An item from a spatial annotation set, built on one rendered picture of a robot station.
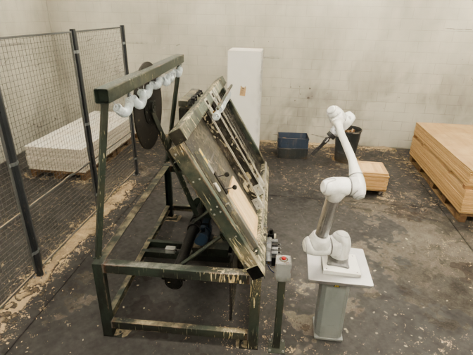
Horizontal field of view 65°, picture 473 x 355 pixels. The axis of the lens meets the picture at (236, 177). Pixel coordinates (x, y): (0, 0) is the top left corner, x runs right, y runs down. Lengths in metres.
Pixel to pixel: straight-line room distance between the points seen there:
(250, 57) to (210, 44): 1.71
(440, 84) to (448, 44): 0.76
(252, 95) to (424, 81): 3.63
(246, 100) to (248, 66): 0.59
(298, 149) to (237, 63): 2.06
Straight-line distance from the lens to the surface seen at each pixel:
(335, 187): 2.69
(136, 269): 3.18
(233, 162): 3.48
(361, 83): 8.30
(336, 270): 3.19
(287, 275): 2.98
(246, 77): 6.78
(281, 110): 8.29
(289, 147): 7.43
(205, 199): 2.67
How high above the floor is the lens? 2.67
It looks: 24 degrees down
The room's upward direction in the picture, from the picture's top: 1 degrees clockwise
